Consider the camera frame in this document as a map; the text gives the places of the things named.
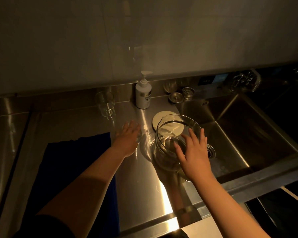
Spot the person's right hand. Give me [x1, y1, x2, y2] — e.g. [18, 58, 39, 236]
[174, 128, 215, 182]

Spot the person's left hand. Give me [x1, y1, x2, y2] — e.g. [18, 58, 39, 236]
[111, 120, 139, 158]

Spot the short clear drinking glass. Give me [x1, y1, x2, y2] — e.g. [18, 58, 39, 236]
[122, 121, 142, 144]

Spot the glass kettle with cream base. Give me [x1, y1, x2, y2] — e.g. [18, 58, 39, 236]
[153, 114, 203, 182]

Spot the cream round kettle lid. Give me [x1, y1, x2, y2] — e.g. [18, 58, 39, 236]
[152, 110, 184, 137]

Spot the person's left forearm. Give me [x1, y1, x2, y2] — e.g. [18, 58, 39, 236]
[36, 146, 129, 238]

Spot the person's right forearm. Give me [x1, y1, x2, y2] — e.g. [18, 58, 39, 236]
[192, 171, 271, 238]

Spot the person's dark sleeve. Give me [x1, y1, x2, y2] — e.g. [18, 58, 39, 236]
[14, 215, 76, 238]

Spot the tall clear drinking glass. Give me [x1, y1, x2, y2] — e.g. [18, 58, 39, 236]
[95, 91, 116, 118]

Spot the white pump soap bottle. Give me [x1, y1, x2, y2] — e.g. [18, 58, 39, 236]
[135, 70, 153, 109]

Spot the stainless steel sink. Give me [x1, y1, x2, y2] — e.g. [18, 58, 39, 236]
[175, 93, 298, 184]

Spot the dark blue cloth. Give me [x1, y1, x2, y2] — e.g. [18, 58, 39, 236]
[22, 132, 120, 238]

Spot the flat metal sink strainer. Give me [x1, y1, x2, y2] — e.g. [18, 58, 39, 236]
[168, 92, 184, 104]

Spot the black control panel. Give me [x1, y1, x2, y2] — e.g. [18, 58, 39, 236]
[198, 74, 229, 86]

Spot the chrome faucet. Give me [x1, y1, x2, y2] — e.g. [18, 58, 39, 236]
[228, 69, 261, 93]

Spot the dark trash bin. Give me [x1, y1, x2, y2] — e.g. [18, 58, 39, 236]
[244, 187, 298, 238]

